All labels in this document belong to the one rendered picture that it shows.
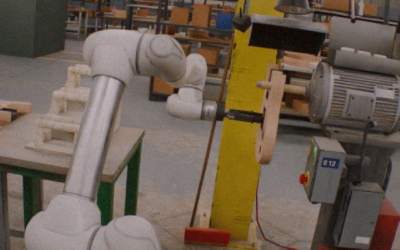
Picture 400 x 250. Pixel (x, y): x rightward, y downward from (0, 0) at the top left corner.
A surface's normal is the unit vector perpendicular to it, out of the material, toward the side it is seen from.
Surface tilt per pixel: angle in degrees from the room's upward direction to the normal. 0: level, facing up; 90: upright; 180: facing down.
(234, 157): 90
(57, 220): 53
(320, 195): 90
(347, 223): 90
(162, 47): 61
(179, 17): 90
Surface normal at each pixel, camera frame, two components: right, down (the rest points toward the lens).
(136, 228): 0.19, -0.96
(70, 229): 0.09, -0.43
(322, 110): -0.11, 0.55
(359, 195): -0.08, 0.24
